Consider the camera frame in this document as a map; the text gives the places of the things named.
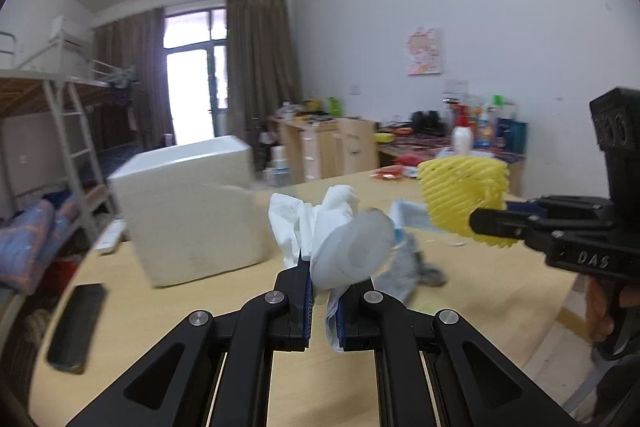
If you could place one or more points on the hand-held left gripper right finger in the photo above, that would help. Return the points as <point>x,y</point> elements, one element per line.
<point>341,324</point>

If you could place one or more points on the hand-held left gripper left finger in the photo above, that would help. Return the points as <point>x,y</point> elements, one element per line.
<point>307,307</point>

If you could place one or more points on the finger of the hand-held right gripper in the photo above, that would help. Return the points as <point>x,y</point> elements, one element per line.
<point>495,224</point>
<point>560,207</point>

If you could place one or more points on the yellow ribbed sponge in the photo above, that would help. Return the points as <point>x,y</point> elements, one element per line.
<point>450,192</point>

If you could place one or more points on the translucent plastic cup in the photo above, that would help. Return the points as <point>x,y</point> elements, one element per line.
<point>357,247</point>

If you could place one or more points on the white tissue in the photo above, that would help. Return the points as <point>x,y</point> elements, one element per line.
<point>295,222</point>

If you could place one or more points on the white foam box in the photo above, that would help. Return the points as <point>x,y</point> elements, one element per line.
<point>190,217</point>

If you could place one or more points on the person's right hand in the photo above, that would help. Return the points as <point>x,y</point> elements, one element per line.
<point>597,307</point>

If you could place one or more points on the grey cloth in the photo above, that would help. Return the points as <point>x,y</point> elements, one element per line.
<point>405,274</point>

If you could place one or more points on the blue box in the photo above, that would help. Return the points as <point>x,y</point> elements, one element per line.
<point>515,136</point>

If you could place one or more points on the blue face mask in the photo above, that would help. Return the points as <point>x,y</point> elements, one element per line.
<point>410,213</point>

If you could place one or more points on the white plastic bottle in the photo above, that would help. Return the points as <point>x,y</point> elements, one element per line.
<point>462,142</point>

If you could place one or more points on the blue label bottle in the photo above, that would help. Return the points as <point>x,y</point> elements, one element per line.
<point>484,129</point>

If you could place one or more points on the desk with patterned cloth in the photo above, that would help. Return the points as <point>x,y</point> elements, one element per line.
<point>430,144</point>

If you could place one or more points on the red snack packet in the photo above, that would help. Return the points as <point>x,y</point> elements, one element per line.
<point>395,172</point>

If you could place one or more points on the black bag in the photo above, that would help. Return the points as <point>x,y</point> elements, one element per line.
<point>427,123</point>

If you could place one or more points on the yellow round object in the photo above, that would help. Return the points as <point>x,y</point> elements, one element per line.
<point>384,138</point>

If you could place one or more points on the white thermos jug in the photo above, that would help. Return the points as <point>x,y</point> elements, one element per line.
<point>278,157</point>

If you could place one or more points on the wooden desk with drawers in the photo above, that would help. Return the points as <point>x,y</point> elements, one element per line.
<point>330,147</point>

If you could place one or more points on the green snack bag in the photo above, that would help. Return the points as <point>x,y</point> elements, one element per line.
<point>335,106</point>

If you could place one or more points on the yellow packet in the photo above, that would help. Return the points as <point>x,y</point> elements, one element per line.
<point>313,104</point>

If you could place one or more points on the white remote control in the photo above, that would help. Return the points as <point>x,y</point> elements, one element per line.
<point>110,237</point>

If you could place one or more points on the black smartphone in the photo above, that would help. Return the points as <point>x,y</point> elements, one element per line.
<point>75,327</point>

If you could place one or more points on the glass balcony door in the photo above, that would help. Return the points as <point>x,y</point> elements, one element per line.
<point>190,92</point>

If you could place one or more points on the red plastic bag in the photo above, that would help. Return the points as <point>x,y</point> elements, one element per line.
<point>57,272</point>

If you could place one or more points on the brown curtain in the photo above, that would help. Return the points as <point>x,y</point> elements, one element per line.
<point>262,57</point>
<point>130,72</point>

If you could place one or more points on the beige cloth bundle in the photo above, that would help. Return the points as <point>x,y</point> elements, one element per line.
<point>37,321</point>

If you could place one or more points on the blue plaid blanket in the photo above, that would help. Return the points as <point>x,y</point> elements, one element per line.
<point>35,232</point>

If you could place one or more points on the dark hanging clothes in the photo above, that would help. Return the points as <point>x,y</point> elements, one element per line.
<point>122,84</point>

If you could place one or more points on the white metal bunk bed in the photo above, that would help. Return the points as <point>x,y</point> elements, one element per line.
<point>70,117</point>
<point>115,77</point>

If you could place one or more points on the white air conditioner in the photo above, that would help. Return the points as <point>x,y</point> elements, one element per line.
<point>70,29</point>

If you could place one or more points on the pink wall poster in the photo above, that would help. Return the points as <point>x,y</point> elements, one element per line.
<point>425,52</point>

